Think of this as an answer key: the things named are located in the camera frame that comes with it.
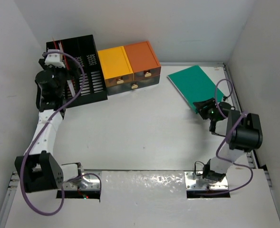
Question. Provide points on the metal base plate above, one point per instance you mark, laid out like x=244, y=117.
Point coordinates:
x=195, y=182
x=81, y=180

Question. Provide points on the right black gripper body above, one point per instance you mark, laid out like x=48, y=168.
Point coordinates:
x=211, y=114

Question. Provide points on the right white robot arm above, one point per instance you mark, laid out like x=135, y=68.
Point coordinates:
x=243, y=134

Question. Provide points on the red folder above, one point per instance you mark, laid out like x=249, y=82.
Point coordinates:
x=63, y=59

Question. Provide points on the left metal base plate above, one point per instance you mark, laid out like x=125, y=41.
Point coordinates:
x=81, y=180

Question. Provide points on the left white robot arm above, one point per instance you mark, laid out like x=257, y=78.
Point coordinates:
x=37, y=167

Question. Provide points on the orange yellow drawer cabinet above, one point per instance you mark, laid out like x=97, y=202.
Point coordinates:
x=129, y=67

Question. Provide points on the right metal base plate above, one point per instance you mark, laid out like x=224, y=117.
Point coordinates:
x=195, y=182

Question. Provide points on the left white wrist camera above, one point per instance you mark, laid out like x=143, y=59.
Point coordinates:
x=54, y=58

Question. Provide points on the black mesh file organizer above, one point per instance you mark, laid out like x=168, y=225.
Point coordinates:
x=88, y=72

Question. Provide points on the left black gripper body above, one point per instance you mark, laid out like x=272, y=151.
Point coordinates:
x=60, y=75

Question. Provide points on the green folder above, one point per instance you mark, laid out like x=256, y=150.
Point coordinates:
x=195, y=85

